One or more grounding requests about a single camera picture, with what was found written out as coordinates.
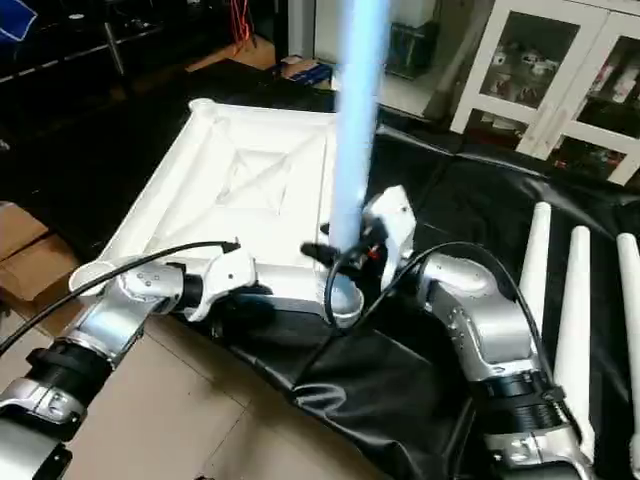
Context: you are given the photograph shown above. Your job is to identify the white plastic table leg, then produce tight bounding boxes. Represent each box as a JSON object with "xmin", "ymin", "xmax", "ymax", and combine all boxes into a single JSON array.
[
  {"xmin": 551, "ymin": 226, "xmax": 597, "ymax": 463},
  {"xmin": 517, "ymin": 202, "xmax": 554, "ymax": 347},
  {"xmin": 614, "ymin": 232, "xmax": 640, "ymax": 480},
  {"xmin": 324, "ymin": 0, "xmax": 394, "ymax": 328}
]

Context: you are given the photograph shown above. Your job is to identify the white plastic table top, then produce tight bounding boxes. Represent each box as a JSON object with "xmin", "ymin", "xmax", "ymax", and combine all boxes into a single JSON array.
[{"xmin": 70, "ymin": 97, "xmax": 403, "ymax": 331}]

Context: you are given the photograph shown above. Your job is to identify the black mat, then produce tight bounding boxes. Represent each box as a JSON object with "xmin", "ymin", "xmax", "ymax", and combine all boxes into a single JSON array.
[{"xmin": 0, "ymin": 95, "xmax": 640, "ymax": 480}]

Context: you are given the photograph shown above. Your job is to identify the white glass-door cabinet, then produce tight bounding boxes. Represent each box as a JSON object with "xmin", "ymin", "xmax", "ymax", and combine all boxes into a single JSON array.
[{"xmin": 448, "ymin": 0, "xmax": 640, "ymax": 188}]

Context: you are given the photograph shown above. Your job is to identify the blue box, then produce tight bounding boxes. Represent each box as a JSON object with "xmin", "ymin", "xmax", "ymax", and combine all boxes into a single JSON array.
[{"xmin": 280, "ymin": 57, "xmax": 337, "ymax": 90}]

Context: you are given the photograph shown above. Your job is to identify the brown cardboard box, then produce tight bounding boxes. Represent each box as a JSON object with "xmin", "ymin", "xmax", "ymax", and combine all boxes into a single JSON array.
[{"xmin": 0, "ymin": 200, "xmax": 83, "ymax": 313}]

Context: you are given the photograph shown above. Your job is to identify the red cables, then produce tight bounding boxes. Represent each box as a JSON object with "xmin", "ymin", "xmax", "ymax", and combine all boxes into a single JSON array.
[{"xmin": 227, "ymin": 0, "xmax": 254, "ymax": 47}]

